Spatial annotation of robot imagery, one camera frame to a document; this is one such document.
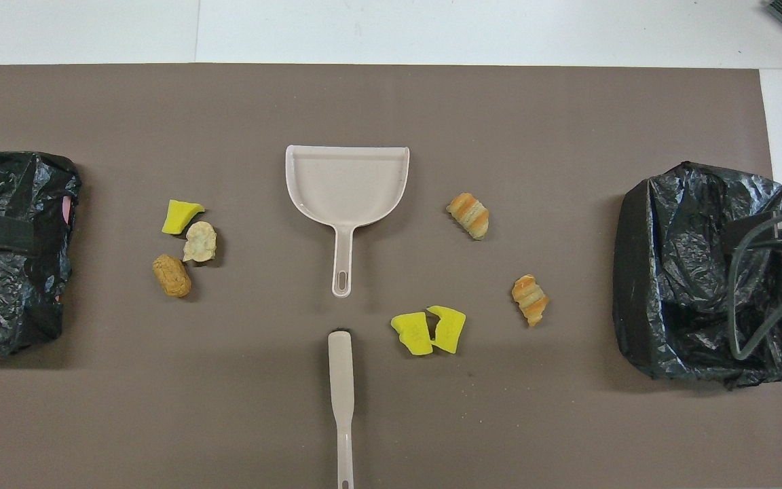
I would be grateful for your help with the black bagged bin pink patch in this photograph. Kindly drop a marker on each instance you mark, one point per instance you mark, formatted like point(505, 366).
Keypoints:
point(4, 299)

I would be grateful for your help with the striped toy croissant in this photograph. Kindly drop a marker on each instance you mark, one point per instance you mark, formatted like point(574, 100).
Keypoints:
point(531, 300)
point(470, 216)

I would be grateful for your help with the brown croquette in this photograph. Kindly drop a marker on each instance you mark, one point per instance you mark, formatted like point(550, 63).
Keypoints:
point(172, 276)

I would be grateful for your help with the pale bread piece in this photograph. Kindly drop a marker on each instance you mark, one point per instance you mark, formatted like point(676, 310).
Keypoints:
point(199, 242)

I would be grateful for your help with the yellow sponge wedge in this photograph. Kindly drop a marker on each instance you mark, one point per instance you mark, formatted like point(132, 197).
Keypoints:
point(179, 217)

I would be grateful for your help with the open black bag trash bin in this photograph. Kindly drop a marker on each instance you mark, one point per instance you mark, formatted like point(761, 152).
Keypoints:
point(690, 224)

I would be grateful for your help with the brown table mat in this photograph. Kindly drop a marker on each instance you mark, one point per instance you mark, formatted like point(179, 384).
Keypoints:
point(228, 421)

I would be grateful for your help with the yellow sponge piece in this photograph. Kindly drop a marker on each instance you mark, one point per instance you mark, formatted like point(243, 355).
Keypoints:
point(450, 329)
point(413, 334)

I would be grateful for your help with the beige plastic dustpan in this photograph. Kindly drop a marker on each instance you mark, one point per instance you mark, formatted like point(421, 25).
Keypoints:
point(347, 180)

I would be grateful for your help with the beige hand brush black bristles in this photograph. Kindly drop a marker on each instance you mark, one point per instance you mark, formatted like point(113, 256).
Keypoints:
point(340, 367)

